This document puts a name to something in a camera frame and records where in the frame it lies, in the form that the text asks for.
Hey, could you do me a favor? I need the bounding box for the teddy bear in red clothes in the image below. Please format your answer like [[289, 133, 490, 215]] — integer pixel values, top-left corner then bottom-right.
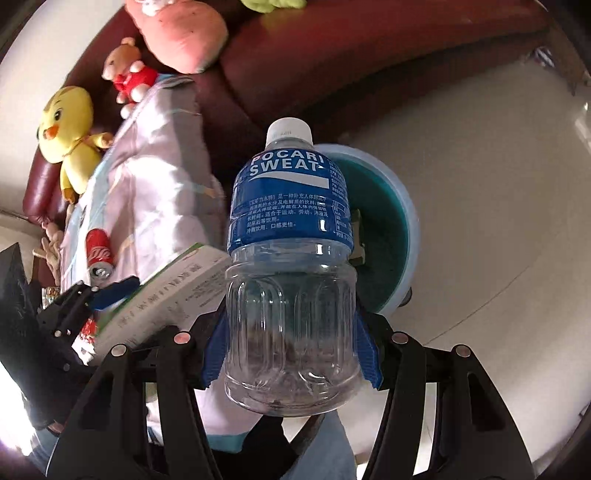
[[102, 38, 159, 118]]

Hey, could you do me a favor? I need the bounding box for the white and green carton box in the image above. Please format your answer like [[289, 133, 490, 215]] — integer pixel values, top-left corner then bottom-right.
[[95, 244, 232, 365]]

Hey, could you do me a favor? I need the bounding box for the red soda can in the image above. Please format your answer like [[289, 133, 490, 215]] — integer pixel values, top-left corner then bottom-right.
[[87, 228, 115, 281]]

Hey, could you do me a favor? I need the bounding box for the pink plush toy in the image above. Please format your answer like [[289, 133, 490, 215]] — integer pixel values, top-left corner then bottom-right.
[[126, 0, 229, 75]]

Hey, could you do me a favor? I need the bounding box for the teal plastic bin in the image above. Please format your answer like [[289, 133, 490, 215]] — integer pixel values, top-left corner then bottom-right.
[[318, 144, 421, 315]]

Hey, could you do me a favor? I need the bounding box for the yellow chick plush toy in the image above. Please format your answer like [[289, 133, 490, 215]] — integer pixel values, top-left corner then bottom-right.
[[38, 86, 115, 204]]

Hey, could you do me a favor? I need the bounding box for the red snack wrapper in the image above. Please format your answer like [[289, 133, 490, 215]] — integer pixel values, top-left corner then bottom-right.
[[76, 318, 100, 361]]

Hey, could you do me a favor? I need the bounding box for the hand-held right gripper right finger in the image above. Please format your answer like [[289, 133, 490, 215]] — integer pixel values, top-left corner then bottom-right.
[[353, 314, 536, 480]]

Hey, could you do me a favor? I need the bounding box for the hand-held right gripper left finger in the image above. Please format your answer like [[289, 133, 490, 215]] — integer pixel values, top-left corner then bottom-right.
[[46, 310, 229, 480]]

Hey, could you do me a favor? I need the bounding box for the beige plush toy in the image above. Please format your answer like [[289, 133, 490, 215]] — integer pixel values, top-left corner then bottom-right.
[[32, 203, 71, 287]]

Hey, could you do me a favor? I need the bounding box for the green plush toy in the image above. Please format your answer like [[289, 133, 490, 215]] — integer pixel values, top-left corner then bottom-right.
[[240, 0, 308, 12]]

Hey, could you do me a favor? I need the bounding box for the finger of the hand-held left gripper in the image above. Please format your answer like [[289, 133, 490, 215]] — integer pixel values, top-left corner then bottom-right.
[[37, 276, 141, 340]]

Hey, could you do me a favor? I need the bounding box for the dark red leather sofa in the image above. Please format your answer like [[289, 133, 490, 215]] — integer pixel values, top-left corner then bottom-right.
[[23, 0, 559, 222]]

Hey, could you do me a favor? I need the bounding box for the pink and grey striped cloth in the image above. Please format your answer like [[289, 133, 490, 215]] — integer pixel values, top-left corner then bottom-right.
[[60, 76, 259, 450]]

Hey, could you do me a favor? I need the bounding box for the clear bottle with blue label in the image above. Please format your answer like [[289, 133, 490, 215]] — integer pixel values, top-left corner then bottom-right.
[[225, 117, 362, 418]]

